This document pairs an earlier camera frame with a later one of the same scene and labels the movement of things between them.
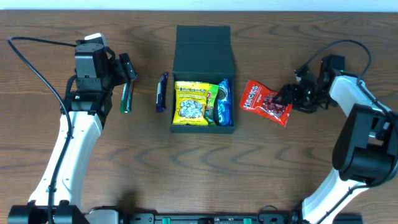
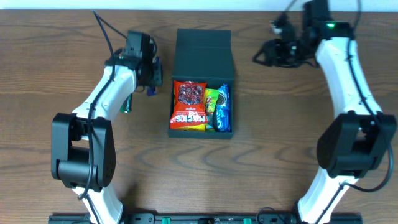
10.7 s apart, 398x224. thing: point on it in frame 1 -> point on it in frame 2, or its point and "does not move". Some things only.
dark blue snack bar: (160, 104) -> (157, 77)
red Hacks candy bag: (258, 97) -> (189, 104)
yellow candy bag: (190, 101) -> (198, 127)
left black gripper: (127, 66) -> (157, 75)
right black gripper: (294, 94) -> (280, 51)
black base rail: (230, 218) does not move
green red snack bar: (126, 98) does not move
